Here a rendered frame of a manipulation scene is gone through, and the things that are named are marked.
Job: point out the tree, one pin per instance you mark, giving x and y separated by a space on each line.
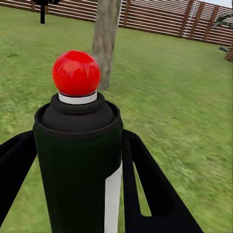
104 38
43 4

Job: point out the pesticide atomizer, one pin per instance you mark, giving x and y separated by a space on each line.
78 139

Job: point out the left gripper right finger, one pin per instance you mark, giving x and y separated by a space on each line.
169 213

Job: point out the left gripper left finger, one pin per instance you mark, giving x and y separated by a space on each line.
16 158

